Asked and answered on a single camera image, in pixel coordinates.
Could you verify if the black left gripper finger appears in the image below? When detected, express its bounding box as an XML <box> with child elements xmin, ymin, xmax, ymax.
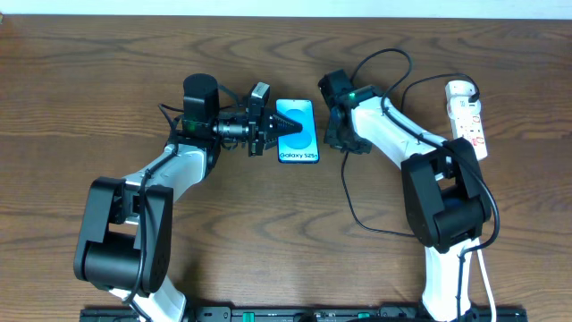
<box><xmin>263</xmin><ymin>131</ymin><xmax>290</xmax><ymax>149</ymax></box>
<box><xmin>263</xmin><ymin>112</ymin><xmax>303</xmax><ymax>134</ymax></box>

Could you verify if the blue Galaxy smartphone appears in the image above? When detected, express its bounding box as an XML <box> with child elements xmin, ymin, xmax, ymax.
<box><xmin>274</xmin><ymin>98</ymin><xmax>321</xmax><ymax>165</ymax></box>

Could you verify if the black USB charging cable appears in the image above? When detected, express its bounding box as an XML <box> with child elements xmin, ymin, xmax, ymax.
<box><xmin>341</xmin><ymin>72</ymin><xmax>482</xmax><ymax>238</ymax></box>

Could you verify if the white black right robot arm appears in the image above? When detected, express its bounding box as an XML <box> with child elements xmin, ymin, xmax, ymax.
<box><xmin>317</xmin><ymin>70</ymin><xmax>497</xmax><ymax>321</ymax></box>

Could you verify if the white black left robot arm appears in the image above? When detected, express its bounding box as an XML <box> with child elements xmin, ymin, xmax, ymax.
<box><xmin>73</xmin><ymin>73</ymin><xmax>302</xmax><ymax>321</ymax></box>

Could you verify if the white USB charger plug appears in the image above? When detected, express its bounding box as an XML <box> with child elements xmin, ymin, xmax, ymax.
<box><xmin>445</xmin><ymin>80</ymin><xmax>480</xmax><ymax>103</ymax></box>

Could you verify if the white power strip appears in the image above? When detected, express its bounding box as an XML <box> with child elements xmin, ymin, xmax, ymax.
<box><xmin>447</xmin><ymin>96</ymin><xmax>488</xmax><ymax>160</ymax></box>

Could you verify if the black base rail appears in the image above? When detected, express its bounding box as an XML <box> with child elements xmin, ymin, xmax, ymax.
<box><xmin>79</xmin><ymin>305</ymin><xmax>528</xmax><ymax>322</ymax></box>

